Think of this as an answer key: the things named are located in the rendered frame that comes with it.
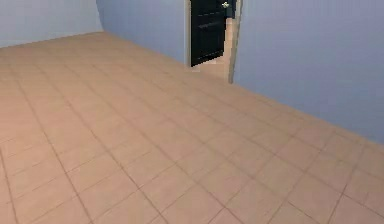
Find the black room door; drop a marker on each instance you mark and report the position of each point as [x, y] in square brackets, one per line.
[207, 33]

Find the pale round door knob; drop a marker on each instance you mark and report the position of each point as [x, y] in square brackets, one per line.
[225, 4]

